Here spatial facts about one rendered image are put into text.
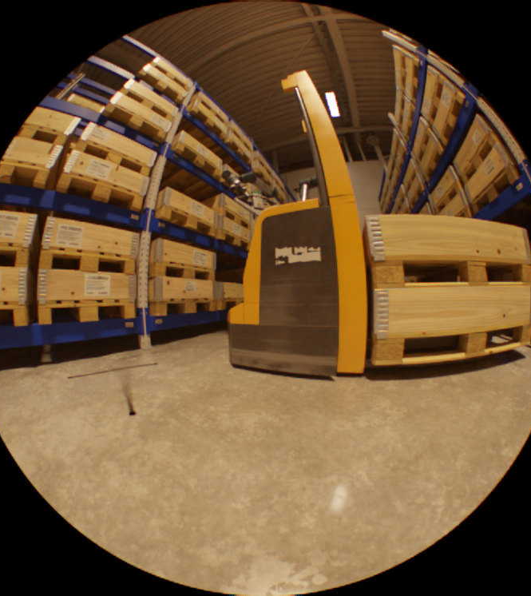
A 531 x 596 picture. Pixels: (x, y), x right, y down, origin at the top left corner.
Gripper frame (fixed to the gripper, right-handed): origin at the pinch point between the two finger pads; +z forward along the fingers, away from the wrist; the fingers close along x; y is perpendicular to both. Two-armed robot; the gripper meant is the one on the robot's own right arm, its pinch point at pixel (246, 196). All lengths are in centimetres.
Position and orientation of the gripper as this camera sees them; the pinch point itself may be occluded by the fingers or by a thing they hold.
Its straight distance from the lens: 178.5
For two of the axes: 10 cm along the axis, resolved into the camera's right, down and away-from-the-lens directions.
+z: 5.7, 8.2, -0.5
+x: -3.4, 2.9, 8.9
